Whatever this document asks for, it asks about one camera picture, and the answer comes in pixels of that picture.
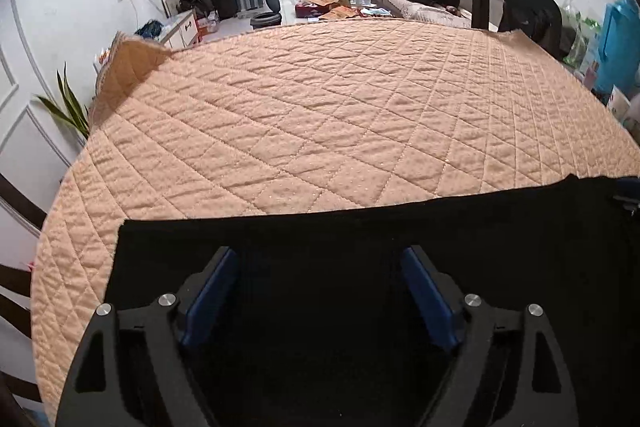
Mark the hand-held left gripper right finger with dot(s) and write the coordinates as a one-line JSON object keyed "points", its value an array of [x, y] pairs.
{"points": [[430, 302]]}

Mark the large blue bag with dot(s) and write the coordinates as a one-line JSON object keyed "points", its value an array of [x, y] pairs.
{"points": [[620, 37]]}

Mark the red box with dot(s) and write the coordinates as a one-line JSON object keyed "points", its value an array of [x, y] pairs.
{"points": [[307, 11]]}

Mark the white coffee table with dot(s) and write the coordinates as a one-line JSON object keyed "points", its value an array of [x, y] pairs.
{"points": [[287, 9]]}

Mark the leaning picture frame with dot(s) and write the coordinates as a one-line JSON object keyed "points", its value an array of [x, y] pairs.
{"points": [[171, 3]]}

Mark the black bag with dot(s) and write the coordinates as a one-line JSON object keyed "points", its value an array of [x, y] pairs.
{"points": [[196, 3]]}

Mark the white sideboard cabinet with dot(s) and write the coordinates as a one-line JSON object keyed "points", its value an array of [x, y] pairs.
{"points": [[187, 29]]}

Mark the white paper bag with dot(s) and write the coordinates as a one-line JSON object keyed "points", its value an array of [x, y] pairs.
{"points": [[620, 103]]}

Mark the peach quilted blanket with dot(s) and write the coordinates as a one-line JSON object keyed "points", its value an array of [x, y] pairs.
{"points": [[320, 117]]}

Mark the black pants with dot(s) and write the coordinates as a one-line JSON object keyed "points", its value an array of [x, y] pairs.
{"points": [[320, 247]]}

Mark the black round stool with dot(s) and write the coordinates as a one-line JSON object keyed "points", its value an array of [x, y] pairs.
{"points": [[263, 19]]}

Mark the green potted plant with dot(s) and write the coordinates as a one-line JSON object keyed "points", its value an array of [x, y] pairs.
{"points": [[72, 107]]}

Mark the green plastic bags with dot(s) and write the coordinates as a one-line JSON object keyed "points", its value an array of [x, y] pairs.
{"points": [[580, 32]]}

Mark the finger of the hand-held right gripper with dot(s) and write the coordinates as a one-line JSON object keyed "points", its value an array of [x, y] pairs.
{"points": [[627, 197]]}

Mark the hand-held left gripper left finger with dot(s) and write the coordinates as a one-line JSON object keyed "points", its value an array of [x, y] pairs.
{"points": [[212, 302]]}

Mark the small blue bag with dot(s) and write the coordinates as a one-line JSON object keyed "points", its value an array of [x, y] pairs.
{"points": [[150, 29]]}

